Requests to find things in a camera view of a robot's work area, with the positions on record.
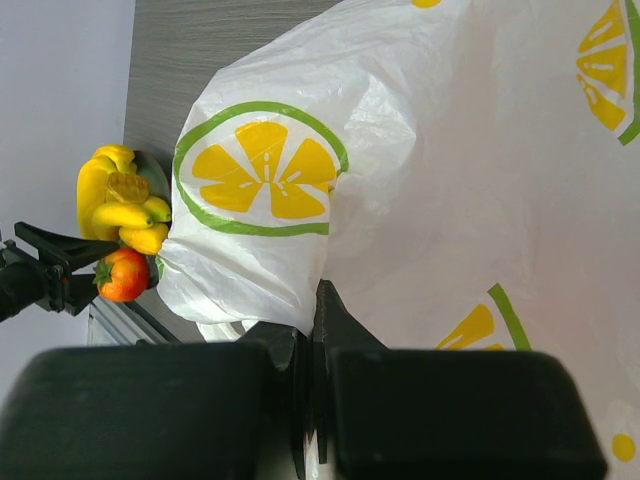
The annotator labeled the yellow banana bunch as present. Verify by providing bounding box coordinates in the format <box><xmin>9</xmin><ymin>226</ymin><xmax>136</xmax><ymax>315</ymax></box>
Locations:
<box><xmin>76</xmin><ymin>144</ymin><xmax>150</xmax><ymax>248</ymax></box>

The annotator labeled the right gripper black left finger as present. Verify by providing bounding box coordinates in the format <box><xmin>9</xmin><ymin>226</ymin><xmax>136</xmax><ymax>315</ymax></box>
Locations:
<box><xmin>1</xmin><ymin>324</ymin><xmax>305</xmax><ymax>479</ymax></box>

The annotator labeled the white plastic bag lemon print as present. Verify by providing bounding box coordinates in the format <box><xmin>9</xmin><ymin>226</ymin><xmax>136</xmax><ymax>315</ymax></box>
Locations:
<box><xmin>157</xmin><ymin>1</ymin><xmax>639</xmax><ymax>479</ymax></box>

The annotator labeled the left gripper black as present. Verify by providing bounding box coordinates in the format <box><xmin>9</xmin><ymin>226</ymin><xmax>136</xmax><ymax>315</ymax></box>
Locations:
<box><xmin>1</xmin><ymin>222</ymin><xmax>120</xmax><ymax>322</ymax></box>

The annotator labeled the red orange apple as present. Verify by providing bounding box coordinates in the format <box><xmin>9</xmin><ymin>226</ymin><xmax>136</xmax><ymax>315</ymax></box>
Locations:
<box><xmin>93</xmin><ymin>248</ymin><xmax>151</xmax><ymax>303</ymax></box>

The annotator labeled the dark fruit plate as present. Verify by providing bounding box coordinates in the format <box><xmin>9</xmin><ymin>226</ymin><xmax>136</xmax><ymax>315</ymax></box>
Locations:
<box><xmin>124</xmin><ymin>150</ymin><xmax>172</xmax><ymax>289</ymax></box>

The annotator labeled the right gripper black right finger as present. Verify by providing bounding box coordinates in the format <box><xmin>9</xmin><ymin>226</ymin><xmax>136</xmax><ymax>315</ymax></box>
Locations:
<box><xmin>312</xmin><ymin>281</ymin><xmax>608</xmax><ymax>479</ymax></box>

